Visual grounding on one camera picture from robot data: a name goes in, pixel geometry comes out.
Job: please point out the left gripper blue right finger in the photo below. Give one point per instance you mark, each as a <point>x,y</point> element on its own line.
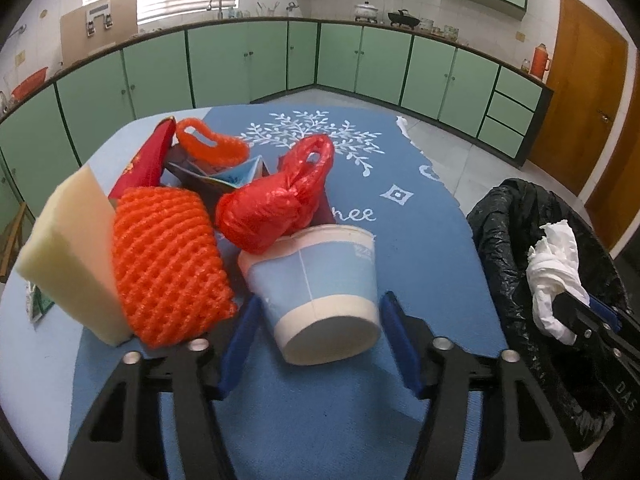
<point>406,336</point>

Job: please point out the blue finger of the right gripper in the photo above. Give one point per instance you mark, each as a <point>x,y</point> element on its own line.
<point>605,313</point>

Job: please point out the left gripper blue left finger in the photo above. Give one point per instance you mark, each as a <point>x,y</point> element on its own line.
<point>238,347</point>

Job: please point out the white tissue paper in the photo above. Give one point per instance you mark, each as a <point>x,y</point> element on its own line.
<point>553,268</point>

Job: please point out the large orange foam net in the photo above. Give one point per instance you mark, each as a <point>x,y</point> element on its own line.
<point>169,273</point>

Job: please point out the blue and cream paper cup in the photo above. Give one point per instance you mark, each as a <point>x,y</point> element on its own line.
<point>319,292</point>

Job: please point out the red plastic bag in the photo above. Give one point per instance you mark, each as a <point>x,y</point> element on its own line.
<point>255,216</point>

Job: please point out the red paper packet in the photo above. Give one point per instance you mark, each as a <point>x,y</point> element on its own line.
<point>147,165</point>

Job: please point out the cream foam sponge block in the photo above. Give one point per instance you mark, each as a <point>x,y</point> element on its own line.
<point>69,257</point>

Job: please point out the green white milk carton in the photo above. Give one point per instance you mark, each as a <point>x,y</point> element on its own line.
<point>38,303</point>

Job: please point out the green lower kitchen cabinets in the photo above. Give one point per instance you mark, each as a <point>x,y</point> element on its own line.
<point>57,127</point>

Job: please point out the blue patterned table mat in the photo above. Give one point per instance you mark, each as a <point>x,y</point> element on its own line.
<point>354,419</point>

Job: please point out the small orange foam net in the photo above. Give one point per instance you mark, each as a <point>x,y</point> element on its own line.
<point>204,144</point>

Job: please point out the wooden chair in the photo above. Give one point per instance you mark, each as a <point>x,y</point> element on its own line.
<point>12,242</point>

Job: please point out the wooden door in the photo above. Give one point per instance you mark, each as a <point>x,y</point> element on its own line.
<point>587,76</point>

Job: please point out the orange thermos flask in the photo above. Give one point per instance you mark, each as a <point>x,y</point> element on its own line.
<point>540,62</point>

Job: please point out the chrome sink faucet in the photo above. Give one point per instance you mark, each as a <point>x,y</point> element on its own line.
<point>216,5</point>

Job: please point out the black wok on stove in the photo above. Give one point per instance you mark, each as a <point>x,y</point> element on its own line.
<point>402,18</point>

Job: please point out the red plastic basin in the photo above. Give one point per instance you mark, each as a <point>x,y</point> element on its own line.
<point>30,85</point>

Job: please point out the white cooking pot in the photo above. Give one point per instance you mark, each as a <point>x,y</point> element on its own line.
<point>366,12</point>

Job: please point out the cardboard box with print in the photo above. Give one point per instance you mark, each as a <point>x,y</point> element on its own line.
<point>95,27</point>

